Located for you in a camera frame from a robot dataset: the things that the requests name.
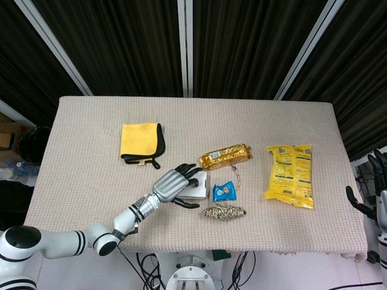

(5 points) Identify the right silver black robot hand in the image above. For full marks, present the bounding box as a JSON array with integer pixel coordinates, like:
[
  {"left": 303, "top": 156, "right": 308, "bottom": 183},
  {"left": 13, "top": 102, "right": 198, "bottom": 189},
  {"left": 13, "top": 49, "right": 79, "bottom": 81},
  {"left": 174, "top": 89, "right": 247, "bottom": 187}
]
[{"left": 345, "top": 149, "right": 387, "bottom": 227}]

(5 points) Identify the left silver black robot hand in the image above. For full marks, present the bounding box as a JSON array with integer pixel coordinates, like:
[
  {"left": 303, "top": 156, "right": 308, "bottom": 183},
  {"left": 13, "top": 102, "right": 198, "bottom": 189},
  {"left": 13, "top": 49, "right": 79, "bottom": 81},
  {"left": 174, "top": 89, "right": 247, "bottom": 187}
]
[{"left": 152, "top": 163, "right": 200, "bottom": 210}]

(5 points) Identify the white cardboard box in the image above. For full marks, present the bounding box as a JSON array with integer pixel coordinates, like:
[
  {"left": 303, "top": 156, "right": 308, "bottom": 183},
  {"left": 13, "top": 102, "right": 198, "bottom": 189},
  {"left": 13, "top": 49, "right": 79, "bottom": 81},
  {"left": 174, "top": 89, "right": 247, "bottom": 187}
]
[{"left": 178, "top": 169, "right": 211, "bottom": 201}]

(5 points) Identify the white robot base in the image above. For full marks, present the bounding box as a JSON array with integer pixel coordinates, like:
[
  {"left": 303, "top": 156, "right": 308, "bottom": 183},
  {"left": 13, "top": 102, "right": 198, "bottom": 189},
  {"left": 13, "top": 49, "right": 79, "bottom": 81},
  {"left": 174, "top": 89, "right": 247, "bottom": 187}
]
[{"left": 157, "top": 250, "right": 226, "bottom": 290}]

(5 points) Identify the brown cardboard box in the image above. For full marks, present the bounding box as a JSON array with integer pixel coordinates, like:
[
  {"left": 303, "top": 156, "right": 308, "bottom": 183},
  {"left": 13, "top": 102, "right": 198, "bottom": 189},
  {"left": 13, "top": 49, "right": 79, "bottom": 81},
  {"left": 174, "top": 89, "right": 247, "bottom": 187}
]
[{"left": 0, "top": 120, "right": 22, "bottom": 151}]

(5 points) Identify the blue snack packet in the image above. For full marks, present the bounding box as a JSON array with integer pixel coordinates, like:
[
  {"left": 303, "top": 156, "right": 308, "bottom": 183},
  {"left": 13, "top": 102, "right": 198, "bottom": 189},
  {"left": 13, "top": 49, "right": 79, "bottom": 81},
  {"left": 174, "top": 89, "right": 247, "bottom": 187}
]
[{"left": 212, "top": 180, "right": 236, "bottom": 202}]

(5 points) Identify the yellow cloth with black trim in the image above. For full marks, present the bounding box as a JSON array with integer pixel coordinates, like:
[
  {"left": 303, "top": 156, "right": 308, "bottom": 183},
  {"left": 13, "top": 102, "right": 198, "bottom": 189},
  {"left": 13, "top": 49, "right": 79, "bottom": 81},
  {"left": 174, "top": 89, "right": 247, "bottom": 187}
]
[{"left": 120, "top": 121, "right": 167, "bottom": 169}]

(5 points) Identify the gold cracker package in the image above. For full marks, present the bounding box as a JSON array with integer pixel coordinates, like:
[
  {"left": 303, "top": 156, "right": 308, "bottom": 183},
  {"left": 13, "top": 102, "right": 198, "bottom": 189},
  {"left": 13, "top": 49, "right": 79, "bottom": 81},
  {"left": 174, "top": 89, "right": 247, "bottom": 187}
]
[{"left": 198, "top": 144, "right": 252, "bottom": 170}]

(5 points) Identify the beige waffle tablecloth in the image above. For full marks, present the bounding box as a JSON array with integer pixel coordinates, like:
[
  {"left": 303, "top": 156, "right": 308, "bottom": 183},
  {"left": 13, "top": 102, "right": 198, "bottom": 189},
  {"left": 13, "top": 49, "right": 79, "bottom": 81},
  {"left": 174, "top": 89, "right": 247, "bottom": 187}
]
[{"left": 23, "top": 95, "right": 368, "bottom": 262}]

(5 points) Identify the dark green block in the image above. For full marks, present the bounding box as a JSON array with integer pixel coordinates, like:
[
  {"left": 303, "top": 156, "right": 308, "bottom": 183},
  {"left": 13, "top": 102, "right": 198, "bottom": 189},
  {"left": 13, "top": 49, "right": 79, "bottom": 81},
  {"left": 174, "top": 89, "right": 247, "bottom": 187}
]
[{"left": 211, "top": 249, "right": 232, "bottom": 262}]

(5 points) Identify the yellow snack bag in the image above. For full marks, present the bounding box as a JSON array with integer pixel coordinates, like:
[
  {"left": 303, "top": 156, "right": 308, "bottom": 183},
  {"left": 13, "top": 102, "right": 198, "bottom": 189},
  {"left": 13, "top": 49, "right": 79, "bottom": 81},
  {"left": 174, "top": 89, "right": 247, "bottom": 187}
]
[{"left": 262, "top": 144, "right": 315, "bottom": 210}]

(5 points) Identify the black pleated curtain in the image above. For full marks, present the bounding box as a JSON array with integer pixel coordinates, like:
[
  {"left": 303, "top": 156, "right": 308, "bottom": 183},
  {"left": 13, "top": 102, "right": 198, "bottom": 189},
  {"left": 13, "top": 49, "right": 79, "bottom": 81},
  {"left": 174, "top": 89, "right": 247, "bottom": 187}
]
[
  {"left": 192, "top": 0, "right": 330, "bottom": 100},
  {"left": 0, "top": 0, "right": 87, "bottom": 127},
  {"left": 282, "top": 0, "right": 387, "bottom": 163},
  {"left": 31, "top": 0, "right": 186, "bottom": 97}
]

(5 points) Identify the black trash bin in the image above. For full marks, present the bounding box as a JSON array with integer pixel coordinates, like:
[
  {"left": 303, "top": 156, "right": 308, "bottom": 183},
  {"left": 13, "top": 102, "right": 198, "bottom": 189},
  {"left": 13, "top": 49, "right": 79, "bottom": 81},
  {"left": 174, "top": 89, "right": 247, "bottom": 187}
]
[{"left": 17, "top": 126, "right": 51, "bottom": 166}]

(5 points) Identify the clear plastic water bottle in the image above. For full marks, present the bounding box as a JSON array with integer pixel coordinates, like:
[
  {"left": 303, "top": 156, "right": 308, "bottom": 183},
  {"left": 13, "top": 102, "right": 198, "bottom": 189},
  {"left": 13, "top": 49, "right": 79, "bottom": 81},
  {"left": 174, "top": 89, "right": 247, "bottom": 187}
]
[{"left": 13, "top": 161, "right": 40, "bottom": 176}]

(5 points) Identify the braided beige rope bundle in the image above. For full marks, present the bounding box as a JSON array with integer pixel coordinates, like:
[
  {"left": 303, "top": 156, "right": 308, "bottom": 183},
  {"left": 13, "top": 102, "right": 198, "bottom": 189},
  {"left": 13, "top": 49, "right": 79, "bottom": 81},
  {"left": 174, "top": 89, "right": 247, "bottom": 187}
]
[{"left": 202, "top": 204, "right": 247, "bottom": 222}]

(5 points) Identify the braided cord with metal clasp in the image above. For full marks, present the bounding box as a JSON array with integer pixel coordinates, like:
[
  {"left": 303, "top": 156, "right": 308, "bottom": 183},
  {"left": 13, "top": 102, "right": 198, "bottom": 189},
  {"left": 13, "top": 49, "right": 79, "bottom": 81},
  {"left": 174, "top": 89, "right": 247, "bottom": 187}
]
[{"left": 230, "top": 164, "right": 242, "bottom": 191}]

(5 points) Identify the black cable bundle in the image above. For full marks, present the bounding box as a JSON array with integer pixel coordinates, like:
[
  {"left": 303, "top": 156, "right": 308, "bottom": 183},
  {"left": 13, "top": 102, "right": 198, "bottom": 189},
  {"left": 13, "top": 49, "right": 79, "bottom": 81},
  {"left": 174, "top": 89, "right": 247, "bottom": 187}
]
[
  {"left": 231, "top": 251, "right": 257, "bottom": 290},
  {"left": 135, "top": 252, "right": 167, "bottom": 290}
]

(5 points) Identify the white frame post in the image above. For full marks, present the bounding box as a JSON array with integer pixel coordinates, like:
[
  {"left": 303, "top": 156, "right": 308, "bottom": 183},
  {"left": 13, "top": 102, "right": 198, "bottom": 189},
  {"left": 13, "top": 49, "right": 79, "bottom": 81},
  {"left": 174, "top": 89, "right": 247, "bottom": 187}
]
[
  {"left": 177, "top": 0, "right": 194, "bottom": 98},
  {"left": 273, "top": 0, "right": 345, "bottom": 100},
  {"left": 18, "top": 0, "right": 93, "bottom": 97}
]

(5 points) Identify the white frame bar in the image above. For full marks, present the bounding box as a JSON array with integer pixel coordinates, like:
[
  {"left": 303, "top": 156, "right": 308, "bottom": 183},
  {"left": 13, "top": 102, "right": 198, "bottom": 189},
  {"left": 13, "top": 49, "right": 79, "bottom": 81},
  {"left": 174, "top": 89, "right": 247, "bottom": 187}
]
[{"left": 0, "top": 99, "right": 34, "bottom": 127}]

